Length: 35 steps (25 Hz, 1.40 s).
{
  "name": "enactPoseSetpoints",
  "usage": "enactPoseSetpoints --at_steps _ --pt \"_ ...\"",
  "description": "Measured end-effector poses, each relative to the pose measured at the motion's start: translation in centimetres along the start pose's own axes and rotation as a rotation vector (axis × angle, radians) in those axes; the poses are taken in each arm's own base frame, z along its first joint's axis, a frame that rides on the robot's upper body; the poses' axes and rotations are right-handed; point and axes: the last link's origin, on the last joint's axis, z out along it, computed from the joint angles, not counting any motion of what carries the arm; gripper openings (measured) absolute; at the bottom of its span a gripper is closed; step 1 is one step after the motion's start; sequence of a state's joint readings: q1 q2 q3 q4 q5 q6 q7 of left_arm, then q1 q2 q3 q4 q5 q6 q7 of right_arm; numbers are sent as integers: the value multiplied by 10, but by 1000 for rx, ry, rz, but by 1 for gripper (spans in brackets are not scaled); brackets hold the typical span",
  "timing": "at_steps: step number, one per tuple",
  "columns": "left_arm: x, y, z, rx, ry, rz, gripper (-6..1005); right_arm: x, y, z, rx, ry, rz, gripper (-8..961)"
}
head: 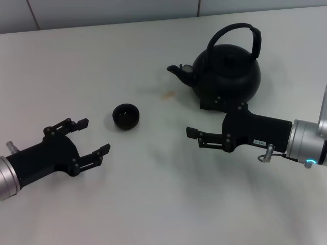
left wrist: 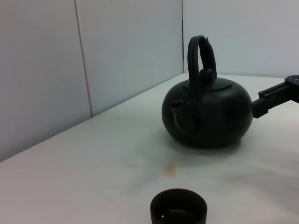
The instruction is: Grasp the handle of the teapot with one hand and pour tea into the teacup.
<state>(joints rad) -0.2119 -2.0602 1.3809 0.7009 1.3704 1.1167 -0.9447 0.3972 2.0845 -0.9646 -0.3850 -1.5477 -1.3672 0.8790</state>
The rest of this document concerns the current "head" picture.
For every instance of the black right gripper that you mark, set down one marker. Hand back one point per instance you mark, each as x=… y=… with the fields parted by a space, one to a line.
x=260 y=130

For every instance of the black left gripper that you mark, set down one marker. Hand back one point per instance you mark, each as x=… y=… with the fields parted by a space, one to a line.
x=46 y=159

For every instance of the small dark teacup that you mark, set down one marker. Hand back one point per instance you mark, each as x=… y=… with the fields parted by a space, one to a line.
x=126 y=122

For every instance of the black round teapot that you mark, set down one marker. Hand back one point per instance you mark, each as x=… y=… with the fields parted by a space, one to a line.
x=224 y=76

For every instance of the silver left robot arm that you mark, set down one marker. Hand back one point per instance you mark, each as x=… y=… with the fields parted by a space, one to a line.
x=7 y=176

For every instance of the left gripper metal connector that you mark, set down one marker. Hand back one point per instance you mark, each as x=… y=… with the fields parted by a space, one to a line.
x=10 y=147

